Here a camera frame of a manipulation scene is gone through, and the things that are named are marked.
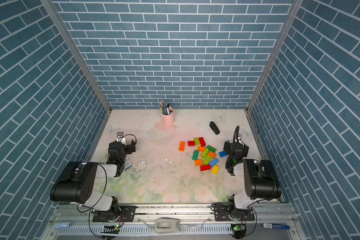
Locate lime lego brick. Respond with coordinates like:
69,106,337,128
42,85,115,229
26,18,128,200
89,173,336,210
194,138,201,146
203,155,212,165
201,149,209,159

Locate orange lego brick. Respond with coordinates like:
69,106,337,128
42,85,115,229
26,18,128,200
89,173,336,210
208,152,216,159
198,146,206,152
194,159,204,167
179,142,186,152

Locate lime lego brick lower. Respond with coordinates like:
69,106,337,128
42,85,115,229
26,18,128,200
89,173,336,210
203,155,212,165

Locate lime lego brick top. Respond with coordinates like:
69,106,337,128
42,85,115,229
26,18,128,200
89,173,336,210
194,138,201,146

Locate white handheld device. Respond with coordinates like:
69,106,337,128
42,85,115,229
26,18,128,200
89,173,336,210
154,218,181,234

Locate white blue small box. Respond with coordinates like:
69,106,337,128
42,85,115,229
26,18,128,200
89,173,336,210
125,159,132,170

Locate blue white marker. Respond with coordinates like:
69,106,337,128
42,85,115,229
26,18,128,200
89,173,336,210
262,223,291,230

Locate light blue marker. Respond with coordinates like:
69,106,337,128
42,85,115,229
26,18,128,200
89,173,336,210
54,222,72,230

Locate black stapler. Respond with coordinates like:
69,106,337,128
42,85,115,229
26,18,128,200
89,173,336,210
209,122,220,135

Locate lime lego brick middle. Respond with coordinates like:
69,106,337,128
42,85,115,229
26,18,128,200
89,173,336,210
201,149,209,159

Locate pink pen cup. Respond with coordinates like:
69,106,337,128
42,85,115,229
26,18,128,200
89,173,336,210
161,107,176,126

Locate red lego brick top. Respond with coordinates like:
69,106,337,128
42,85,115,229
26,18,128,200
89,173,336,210
199,137,206,147

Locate pens in cup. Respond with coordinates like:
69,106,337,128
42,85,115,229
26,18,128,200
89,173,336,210
158,101,172,116

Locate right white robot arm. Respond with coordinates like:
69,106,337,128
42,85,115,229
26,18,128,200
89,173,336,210
224,141,282,221

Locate red lego brick bottom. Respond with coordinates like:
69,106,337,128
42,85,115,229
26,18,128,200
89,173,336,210
200,165,212,172

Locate blue lego brick right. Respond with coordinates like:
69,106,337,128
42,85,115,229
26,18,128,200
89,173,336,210
219,151,228,158

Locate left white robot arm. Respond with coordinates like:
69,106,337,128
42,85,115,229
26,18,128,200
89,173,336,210
50,136,137,223

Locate green lego brick right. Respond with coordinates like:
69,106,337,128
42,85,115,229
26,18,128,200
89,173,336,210
207,145,217,153

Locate yellow lego brick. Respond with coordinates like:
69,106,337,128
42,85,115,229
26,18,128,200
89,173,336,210
211,165,220,175

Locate blue lego brick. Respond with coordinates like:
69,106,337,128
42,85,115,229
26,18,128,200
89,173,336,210
219,151,228,158
209,158,219,168

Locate blue lego brick lower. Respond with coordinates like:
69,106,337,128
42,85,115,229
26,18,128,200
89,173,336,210
209,158,219,168

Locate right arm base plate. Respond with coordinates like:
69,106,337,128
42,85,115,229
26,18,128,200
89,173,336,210
211,204,255,222

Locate dark green lego brick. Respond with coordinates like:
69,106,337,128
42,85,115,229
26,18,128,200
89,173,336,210
192,150,200,161

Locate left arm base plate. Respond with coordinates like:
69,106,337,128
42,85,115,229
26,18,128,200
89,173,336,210
93,206,136,223

